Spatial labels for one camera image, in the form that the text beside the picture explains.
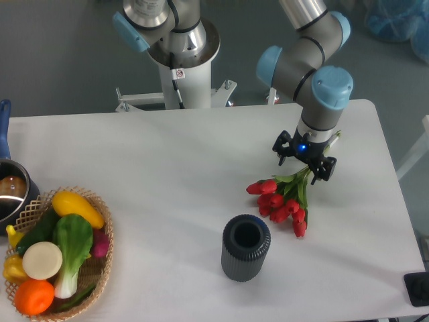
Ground small yellow gourd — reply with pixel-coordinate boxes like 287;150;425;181
6;225;24;249

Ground woven wicker basket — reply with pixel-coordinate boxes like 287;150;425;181
3;186;115;322

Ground green bok choy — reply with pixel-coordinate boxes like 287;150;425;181
54;214;93;299

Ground cream round disc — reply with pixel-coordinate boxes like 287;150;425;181
22;241;62;280

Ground dark grey ribbed vase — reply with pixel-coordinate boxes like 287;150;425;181
221;214;271;282

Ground dark green cucumber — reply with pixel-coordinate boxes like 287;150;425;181
15;208;60;257

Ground yellow squash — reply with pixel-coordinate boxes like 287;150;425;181
52;191;105;229

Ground red tulip bouquet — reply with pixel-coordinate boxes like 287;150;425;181
246;130;343;238

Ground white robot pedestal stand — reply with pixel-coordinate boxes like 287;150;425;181
116;61;237;112

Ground purple radish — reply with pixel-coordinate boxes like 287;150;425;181
90;229;110;258

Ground black device at table edge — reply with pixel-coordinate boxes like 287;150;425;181
404;272;428;307

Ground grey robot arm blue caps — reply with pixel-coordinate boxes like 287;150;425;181
113;1;353;180

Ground yellow bell pepper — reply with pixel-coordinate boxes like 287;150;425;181
3;254;29;284

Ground blue handled saucepan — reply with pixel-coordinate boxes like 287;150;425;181
1;99;40;237

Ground green chilli pepper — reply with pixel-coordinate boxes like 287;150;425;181
53;284;96;313

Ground orange fruit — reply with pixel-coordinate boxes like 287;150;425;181
14;280;54;315

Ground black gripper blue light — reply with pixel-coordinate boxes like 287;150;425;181
272;130;337;185

